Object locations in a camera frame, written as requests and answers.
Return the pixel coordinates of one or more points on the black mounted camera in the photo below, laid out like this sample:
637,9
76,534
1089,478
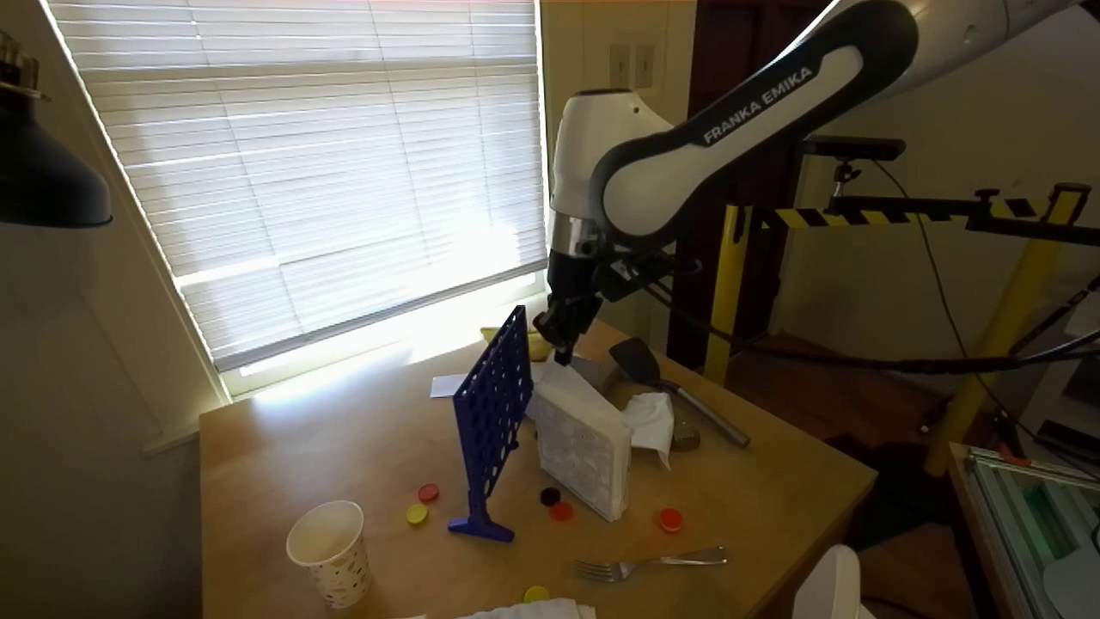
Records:
860,149

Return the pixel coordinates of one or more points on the white crumpled cloth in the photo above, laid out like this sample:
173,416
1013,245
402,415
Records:
637,364

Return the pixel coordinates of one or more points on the red game disc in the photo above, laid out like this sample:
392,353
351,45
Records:
562,509
428,493

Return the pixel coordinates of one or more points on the white bottle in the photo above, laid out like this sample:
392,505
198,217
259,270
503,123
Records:
829,586

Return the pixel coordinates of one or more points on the black game disc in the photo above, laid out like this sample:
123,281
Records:
551,497

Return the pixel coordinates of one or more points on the orange bottle cap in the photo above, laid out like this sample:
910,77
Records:
670,522

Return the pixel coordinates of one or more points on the yellow game disc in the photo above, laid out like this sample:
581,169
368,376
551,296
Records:
533,592
418,513

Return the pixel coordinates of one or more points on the white cardboard box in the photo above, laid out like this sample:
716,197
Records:
587,448

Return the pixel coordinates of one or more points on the patterned paper cup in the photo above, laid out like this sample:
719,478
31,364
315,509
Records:
331,555

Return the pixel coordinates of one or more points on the crumpled white napkin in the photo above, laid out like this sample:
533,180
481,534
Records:
652,420

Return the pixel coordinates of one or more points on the yellow stand pole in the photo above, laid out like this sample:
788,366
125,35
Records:
1007,331

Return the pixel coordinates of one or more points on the wide window blinds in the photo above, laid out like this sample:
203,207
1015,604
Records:
321,174

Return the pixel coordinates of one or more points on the blue connect four grid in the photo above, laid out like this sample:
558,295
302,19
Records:
492,415

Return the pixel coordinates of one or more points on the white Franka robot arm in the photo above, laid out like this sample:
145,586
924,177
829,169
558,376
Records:
688,174

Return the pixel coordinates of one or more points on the white paper sheet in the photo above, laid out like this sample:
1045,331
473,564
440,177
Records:
449,388

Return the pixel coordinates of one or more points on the yellow upright post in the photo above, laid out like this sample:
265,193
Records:
723,296

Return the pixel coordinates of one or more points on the dark wooden door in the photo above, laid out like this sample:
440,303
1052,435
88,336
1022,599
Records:
733,45

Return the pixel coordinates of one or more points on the wall switch plate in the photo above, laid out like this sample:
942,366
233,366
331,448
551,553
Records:
620,68
646,68

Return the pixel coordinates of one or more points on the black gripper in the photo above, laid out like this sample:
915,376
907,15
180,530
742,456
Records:
571,301

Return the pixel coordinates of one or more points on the white green equipment box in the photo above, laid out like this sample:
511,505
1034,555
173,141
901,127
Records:
1034,529

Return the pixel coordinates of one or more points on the folded white cloth stack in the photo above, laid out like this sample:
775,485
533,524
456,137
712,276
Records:
528,609

